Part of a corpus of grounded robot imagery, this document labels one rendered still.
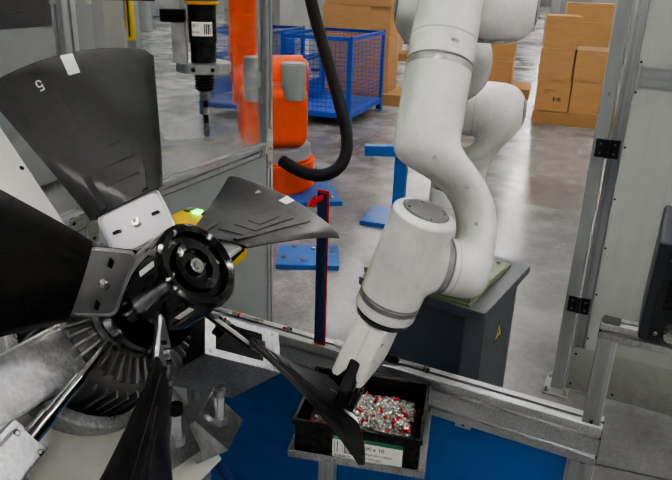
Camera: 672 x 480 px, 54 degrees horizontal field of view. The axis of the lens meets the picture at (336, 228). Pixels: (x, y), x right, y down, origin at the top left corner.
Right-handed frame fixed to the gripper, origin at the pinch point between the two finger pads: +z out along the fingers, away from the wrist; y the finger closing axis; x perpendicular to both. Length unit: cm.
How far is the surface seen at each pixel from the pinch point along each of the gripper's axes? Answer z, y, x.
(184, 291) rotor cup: -16.0, 18.8, -19.6
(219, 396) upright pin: 6.1, 8.2, -16.1
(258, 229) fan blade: -14.4, -4.7, -23.8
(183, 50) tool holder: -39, 8, -35
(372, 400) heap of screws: 14.3, -19.3, 0.6
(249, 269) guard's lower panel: 67, -112, -74
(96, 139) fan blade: -24, 11, -43
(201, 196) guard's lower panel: 33, -85, -85
